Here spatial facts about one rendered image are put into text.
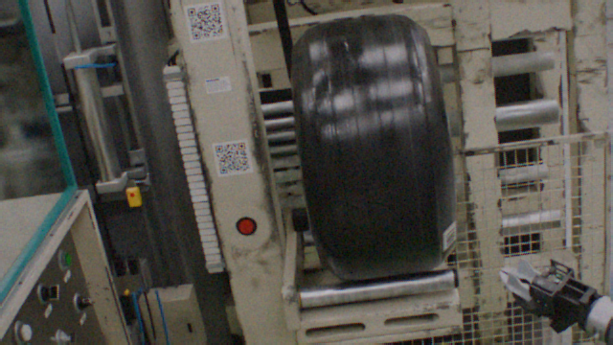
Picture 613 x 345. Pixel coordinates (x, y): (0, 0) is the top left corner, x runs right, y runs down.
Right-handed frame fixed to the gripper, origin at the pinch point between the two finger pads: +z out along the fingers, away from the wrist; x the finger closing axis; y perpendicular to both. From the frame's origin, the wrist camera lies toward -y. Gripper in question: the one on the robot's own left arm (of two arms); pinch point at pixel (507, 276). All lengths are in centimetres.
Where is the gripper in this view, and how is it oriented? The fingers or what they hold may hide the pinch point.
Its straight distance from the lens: 156.5
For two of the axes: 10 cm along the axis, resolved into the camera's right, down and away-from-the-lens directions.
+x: -6.9, 6.3, -3.5
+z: -6.5, -3.2, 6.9
